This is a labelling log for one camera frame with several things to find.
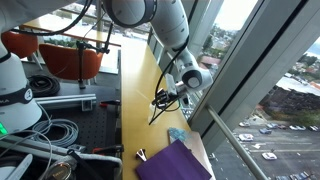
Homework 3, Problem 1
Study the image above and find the grey cable coil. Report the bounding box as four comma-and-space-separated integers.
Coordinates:
31, 103, 80, 148

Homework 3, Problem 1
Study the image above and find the black clamp orange handle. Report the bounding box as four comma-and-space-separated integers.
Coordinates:
92, 143, 125, 156
99, 99, 122, 108

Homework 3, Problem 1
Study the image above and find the metal binder clip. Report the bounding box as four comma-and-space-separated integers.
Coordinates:
135, 148, 148, 163

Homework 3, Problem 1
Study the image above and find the clear plastic straw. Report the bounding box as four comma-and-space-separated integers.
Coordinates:
135, 89, 158, 105

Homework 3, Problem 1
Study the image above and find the long grey metal bar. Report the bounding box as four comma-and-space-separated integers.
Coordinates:
0, 134, 124, 169

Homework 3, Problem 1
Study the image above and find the black camera stand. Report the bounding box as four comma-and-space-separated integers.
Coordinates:
75, 21, 114, 90

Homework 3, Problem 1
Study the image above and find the black perforated breadboard table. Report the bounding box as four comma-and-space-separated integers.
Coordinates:
19, 81, 123, 180

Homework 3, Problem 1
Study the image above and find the aluminium extrusion bar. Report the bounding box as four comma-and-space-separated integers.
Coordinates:
34, 93, 98, 112

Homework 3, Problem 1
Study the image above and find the grey metal handrail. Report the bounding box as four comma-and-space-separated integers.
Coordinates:
206, 105, 269, 180

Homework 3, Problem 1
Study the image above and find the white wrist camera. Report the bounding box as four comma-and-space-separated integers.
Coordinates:
165, 73, 178, 96

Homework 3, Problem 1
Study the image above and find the black cable coil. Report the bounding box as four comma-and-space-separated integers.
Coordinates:
27, 74, 62, 98

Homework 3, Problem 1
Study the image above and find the purple cloth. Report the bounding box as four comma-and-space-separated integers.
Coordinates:
134, 139, 213, 180

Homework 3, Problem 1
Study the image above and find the round metal disc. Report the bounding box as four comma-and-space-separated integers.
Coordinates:
43, 161, 73, 180

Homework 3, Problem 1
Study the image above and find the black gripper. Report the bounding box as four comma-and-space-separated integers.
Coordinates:
152, 88, 182, 111

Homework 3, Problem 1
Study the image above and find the orange chair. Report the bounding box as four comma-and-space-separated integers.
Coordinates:
38, 43, 104, 82
1, 30, 39, 60

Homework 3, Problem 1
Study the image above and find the printed paper magazine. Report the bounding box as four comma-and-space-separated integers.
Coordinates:
167, 127, 217, 180

